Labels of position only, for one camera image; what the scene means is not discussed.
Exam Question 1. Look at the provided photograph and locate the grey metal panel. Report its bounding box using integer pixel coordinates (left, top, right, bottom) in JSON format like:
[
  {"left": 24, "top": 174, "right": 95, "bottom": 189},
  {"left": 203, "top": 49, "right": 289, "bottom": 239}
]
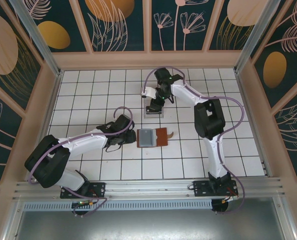
[{"left": 3, "top": 197, "right": 296, "bottom": 240}]

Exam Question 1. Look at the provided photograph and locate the aluminium frame post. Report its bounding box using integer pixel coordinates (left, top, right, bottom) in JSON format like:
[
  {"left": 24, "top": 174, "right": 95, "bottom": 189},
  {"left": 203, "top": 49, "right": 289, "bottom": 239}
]
[
  {"left": 233, "top": 0, "right": 280, "bottom": 74},
  {"left": 9, "top": 0, "right": 64, "bottom": 76}
]

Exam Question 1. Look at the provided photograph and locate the brown leather card holder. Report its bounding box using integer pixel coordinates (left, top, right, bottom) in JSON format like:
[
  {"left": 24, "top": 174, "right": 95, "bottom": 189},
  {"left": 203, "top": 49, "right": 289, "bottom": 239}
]
[{"left": 136, "top": 127, "right": 175, "bottom": 149}]

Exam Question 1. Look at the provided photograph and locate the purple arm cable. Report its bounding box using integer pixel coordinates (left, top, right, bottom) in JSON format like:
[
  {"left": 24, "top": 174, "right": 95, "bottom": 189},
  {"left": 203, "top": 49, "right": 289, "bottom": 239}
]
[
  {"left": 27, "top": 106, "right": 136, "bottom": 218},
  {"left": 142, "top": 66, "right": 247, "bottom": 215}
]

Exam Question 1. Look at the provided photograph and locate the clear acrylic card stand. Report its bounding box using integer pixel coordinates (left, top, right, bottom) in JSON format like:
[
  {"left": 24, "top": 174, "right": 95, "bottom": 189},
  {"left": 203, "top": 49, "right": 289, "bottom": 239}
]
[{"left": 142, "top": 98, "right": 165, "bottom": 119}]

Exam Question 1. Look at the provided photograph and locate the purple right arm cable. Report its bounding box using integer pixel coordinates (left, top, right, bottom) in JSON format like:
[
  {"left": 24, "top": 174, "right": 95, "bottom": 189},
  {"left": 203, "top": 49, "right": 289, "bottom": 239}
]
[{"left": 142, "top": 66, "right": 247, "bottom": 215}]

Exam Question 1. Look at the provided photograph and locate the grey card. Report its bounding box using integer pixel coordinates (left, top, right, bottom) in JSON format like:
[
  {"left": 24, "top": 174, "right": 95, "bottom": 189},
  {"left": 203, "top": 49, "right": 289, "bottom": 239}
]
[{"left": 138, "top": 128, "right": 156, "bottom": 147}]

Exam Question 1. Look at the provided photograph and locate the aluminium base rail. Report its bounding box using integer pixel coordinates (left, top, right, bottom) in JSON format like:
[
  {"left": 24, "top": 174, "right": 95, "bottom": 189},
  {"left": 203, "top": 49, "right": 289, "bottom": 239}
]
[{"left": 12, "top": 176, "right": 288, "bottom": 201}]

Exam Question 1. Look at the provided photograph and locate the slotted grey cable duct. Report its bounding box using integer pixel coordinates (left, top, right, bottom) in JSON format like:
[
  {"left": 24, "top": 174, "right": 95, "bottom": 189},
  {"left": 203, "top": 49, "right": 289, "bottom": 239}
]
[{"left": 23, "top": 199, "right": 214, "bottom": 211}]

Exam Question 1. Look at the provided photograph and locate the small electronics board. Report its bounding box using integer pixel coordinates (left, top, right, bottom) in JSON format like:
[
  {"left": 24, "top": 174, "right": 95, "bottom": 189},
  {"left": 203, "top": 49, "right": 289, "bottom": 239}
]
[{"left": 72, "top": 199, "right": 96, "bottom": 208}]

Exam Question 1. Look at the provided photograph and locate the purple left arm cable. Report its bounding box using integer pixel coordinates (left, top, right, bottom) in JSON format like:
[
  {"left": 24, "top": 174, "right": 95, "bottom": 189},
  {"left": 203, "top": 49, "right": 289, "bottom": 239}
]
[{"left": 27, "top": 106, "right": 136, "bottom": 218}]

